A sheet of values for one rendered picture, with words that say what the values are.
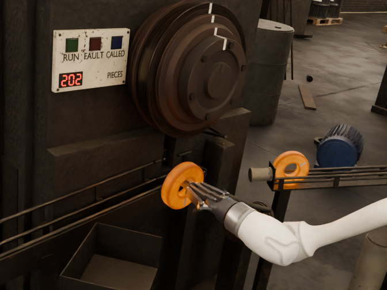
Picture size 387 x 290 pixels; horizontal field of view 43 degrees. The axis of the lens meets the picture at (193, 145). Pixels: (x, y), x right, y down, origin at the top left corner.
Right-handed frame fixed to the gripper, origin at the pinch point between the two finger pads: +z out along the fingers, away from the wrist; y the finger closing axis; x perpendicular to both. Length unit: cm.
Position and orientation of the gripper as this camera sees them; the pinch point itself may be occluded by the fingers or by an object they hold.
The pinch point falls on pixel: (183, 181)
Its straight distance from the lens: 153.8
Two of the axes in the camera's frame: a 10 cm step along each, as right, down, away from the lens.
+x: 1.8, -8.9, -4.3
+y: 7.0, -1.9, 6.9
